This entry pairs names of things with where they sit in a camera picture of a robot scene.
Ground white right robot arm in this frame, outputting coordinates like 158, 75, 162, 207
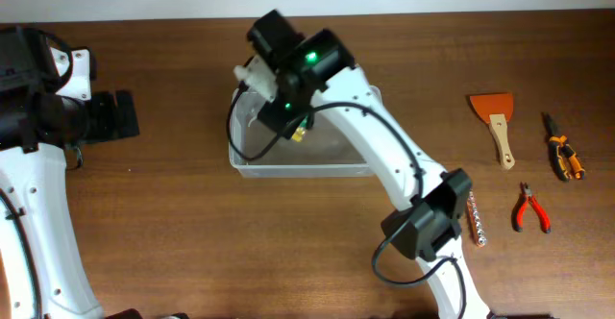
235, 10, 494, 318

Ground red handled cutting pliers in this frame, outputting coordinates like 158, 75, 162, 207
510, 181, 553, 235

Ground orange scraper with wooden handle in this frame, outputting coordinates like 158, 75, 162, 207
469, 93, 515, 170

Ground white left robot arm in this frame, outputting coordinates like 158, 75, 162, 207
1, 26, 139, 318

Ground orange black long-nose pliers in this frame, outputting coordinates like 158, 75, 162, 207
542, 112, 586, 182

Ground orange socket bit rail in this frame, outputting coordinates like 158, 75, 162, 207
466, 191, 487, 248

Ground clear plastic container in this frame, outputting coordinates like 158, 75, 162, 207
229, 91, 373, 178

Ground clear box of coloured bits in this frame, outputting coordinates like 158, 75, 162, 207
291, 126, 308, 142

